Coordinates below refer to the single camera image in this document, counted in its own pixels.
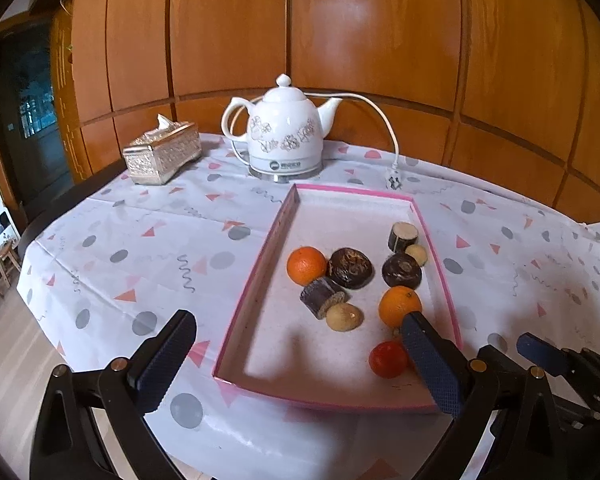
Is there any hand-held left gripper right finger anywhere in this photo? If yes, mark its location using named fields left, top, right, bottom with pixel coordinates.
left=399, top=311, right=557, bottom=480

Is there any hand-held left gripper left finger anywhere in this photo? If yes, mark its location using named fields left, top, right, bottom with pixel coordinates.
left=29, top=309, right=198, bottom=480

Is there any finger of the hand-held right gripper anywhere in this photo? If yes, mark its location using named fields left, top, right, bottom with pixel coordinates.
left=516, top=332, right=567, bottom=377

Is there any red tomato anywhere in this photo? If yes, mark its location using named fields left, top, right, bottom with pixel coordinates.
left=368, top=340, right=414, bottom=379

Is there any orange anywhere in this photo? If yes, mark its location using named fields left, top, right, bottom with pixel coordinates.
left=378, top=285, right=424, bottom=329
left=286, top=245, right=328, bottom=286

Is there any pink-rimmed tray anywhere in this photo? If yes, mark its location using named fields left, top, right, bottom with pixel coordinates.
left=212, top=183, right=465, bottom=416

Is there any dark water chestnut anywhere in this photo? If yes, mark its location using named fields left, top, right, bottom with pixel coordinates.
left=327, top=247, right=373, bottom=290
left=381, top=253, right=424, bottom=290

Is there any sugarcane piece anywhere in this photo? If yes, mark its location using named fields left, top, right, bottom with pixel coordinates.
left=388, top=221, right=420, bottom=255
left=300, top=278, right=350, bottom=320

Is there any white patterned tablecloth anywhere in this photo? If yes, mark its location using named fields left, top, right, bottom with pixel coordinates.
left=17, top=132, right=600, bottom=480

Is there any wooden stool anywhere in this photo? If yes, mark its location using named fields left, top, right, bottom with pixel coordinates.
left=0, top=242, right=24, bottom=289

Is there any silver embossed tissue box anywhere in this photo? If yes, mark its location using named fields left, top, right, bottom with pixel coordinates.
left=122, top=114, right=203, bottom=186

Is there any white ceramic electric kettle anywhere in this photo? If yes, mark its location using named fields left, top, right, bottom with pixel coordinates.
left=221, top=73, right=344, bottom=184

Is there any dark glass door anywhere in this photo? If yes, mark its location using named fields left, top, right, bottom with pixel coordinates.
left=0, top=14, right=77, bottom=213

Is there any white kettle power cable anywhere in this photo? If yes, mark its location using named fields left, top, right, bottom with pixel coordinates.
left=300, top=90, right=401, bottom=173

